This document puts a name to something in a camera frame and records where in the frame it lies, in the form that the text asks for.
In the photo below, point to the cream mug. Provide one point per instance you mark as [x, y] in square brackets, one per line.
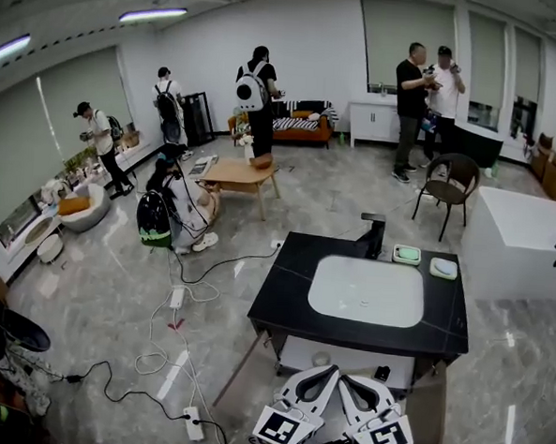
[321, 359]

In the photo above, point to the pale blue-grey rectangular block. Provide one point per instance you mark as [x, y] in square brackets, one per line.
[444, 266]

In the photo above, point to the dark wicker chair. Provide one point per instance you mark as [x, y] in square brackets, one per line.
[449, 189]

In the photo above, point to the brown cardboard box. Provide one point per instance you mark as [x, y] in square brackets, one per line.
[555, 172]

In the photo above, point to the white hard-shell backpack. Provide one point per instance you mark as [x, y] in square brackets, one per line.
[248, 90]

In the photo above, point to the black green backpack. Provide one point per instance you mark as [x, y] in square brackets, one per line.
[153, 218]

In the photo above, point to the black faucet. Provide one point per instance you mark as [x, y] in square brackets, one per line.
[373, 231]

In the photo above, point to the orange sofa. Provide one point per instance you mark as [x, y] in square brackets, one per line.
[307, 129]

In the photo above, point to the wooden bowl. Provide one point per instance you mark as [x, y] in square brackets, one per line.
[261, 161]

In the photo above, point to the light green rectangular block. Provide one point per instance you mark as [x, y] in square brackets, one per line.
[408, 253]

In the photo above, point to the orange cushion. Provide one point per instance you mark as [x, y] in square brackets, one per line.
[74, 205]

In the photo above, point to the wooden coffee table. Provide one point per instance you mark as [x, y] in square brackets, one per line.
[234, 171]

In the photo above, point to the grey-brown cabinet door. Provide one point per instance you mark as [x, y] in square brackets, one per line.
[243, 369]
[428, 413]

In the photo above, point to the black framed display cabinet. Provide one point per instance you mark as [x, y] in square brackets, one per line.
[197, 117]

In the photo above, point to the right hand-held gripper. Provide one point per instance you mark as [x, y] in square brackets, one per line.
[387, 439]

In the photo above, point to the white low media cabinet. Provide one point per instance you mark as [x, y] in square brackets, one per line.
[23, 238]

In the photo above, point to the white power strip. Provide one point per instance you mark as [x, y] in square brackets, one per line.
[193, 424]
[177, 298]
[276, 243]

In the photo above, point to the white vase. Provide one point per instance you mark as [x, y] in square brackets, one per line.
[248, 149]

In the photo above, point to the white sideboard cabinet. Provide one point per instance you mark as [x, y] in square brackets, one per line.
[373, 121]

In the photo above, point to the black hard-shell backpack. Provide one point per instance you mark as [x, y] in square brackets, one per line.
[27, 332]

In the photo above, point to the cream pouf seat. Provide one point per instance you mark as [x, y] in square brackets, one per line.
[88, 214]

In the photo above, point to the dark green cabinet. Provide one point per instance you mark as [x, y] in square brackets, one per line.
[480, 144]

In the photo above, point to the ceiling light strip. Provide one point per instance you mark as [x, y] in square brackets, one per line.
[6, 52]
[152, 15]

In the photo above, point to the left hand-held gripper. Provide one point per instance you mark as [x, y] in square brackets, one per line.
[284, 428]

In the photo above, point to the white round robot vacuum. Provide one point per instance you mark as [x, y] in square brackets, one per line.
[51, 248]

